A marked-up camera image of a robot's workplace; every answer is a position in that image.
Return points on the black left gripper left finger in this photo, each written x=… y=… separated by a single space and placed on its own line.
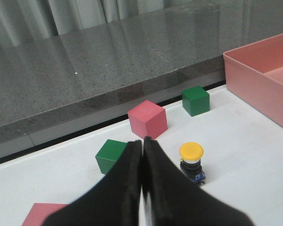
x=114 y=201

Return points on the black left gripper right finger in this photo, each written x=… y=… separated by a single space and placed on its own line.
x=171 y=199

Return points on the yellow mushroom push button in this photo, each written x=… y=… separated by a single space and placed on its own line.
x=190 y=162

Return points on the left green wooden cube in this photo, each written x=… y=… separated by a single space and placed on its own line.
x=108 y=155

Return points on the green wooden cube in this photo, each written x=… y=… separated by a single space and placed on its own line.
x=196 y=100
x=108 y=155

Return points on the pink wooden cube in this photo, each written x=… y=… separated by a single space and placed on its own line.
x=148 y=119
x=39 y=212

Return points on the right green wooden cube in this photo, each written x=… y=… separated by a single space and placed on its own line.
x=196 y=100

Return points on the grey stone ledge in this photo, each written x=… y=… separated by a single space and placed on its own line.
x=53 y=89

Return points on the pink plastic bin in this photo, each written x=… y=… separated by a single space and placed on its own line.
x=254 y=73

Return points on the grey-green curtain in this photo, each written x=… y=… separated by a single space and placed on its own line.
x=61 y=18

